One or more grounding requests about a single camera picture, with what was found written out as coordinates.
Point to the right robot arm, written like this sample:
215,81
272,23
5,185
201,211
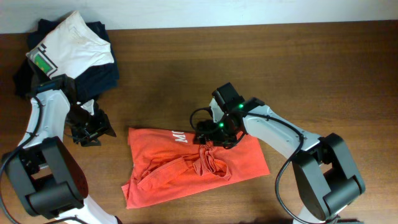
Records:
327,177

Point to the white folded t-shirt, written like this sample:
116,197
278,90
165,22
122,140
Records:
70,49

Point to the red orange t-shirt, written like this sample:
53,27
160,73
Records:
168,165

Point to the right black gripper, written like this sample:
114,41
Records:
206,127

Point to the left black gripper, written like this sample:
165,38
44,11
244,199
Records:
103,126

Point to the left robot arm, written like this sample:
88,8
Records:
44,175

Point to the navy folded garment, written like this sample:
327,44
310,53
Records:
89,85

